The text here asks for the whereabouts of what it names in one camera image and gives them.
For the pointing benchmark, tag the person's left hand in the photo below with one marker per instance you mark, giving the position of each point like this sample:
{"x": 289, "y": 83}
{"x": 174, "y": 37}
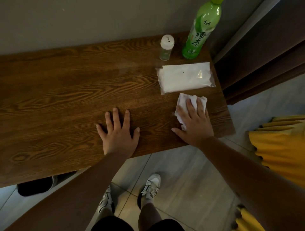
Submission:
{"x": 119, "y": 140}

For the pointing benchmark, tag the person's right hand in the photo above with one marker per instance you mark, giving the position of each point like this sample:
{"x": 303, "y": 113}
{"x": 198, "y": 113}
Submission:
{"x": 196, "y": 129}

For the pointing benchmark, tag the person's right white shoe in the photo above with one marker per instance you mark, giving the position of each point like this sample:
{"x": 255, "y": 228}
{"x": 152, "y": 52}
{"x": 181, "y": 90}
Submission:
{"x": 151, "y": 186}

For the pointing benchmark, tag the yellow pleated fabric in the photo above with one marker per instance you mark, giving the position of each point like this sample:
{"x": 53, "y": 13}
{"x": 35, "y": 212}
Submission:
{"x": 281, "y": 147}

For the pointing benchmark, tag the person's left white shoe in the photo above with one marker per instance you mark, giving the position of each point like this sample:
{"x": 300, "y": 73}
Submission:
{"x": 106, "y": 200}

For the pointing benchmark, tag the white-capped glass shaker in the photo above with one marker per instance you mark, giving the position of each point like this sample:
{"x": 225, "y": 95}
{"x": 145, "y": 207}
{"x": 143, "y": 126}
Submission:
{"x": 166, "y": 44}

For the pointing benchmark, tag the brown curtain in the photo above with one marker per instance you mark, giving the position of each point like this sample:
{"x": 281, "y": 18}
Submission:
{"x": 262, "y": 47}

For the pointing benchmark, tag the person's white shoe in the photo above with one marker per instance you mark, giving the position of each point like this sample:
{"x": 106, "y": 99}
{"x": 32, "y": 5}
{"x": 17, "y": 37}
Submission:
{"x": 151, "y": 186}
{"x": 106, "y": 200}

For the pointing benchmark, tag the black trash bin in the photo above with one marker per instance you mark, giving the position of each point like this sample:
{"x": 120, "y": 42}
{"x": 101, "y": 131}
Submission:
{"x": 35, "y": 186}

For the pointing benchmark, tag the clear-wrapped white tissue pack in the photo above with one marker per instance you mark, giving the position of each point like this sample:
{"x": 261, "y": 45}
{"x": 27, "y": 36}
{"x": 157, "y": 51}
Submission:
{"x": 184, "y": 77}

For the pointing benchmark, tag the white wiping cloth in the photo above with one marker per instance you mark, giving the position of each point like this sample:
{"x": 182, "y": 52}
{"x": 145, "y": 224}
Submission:
{"x": 184, "y": 100}

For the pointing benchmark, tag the person's right forearm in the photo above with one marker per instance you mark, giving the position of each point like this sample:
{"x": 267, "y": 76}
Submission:
{"x": 257, "y": 185}

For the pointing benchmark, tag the person's left forearm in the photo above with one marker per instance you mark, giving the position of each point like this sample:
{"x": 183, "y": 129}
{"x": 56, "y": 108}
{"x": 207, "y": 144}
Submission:
{"x": 71, "y": 197}

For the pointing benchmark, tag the person's right leg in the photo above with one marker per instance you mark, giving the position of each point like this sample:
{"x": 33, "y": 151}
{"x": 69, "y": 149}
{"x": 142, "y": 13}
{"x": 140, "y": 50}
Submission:
{"x": 149, "y": 214}

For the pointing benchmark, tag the black shorts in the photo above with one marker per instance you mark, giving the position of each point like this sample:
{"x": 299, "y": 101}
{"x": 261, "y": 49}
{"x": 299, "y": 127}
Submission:
{"x": 112, "y": 226}

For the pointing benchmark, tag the green drink bottle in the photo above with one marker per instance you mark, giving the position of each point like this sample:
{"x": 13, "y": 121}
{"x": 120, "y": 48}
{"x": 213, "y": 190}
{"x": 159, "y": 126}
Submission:
{"x": 200, "y": 31}

